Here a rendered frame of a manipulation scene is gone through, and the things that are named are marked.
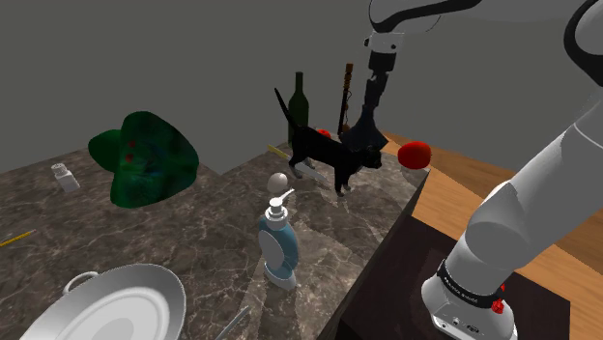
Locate tall brown wooden stick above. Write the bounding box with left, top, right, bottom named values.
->
left=336, top=63, right=355, bottom=137

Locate dark blue flared vase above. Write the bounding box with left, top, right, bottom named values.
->
left=338, top=104, right=390, bottom=153

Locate dark green glass bottle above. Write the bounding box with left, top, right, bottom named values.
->
left=287, top=71, right=310, bottom=144

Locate black cat figure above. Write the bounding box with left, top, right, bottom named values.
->
left=273, top=87, right=384, bottom=198

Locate grey egg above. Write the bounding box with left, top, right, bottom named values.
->
left=267, top=172, right=289, bottom=194

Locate blue and white soap dispenser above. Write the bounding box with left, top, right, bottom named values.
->
left=256, top=187, right=300, bottom=291

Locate dark robot stand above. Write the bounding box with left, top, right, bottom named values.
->
left=316, top=213, right=572, bottom=340

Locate green leaf-shaped blob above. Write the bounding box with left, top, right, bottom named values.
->
left=87, top=110, right=200, bottom=210

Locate silver cutlery piece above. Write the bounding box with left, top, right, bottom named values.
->
left=214, top=305, right=251, bottom=340

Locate clear salt shaker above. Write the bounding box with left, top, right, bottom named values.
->
left=50, top=161, right=82, bottom=194

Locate yellow pencil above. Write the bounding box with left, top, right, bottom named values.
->
left=0, top=229, right=37, bottom=248

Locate yellow-handled knife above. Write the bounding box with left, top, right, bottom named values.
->
left=267, top=143, right=331, bottom=186

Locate silver pot with handles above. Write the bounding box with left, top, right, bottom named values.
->
left=18, top=263, right=187, bottom=340

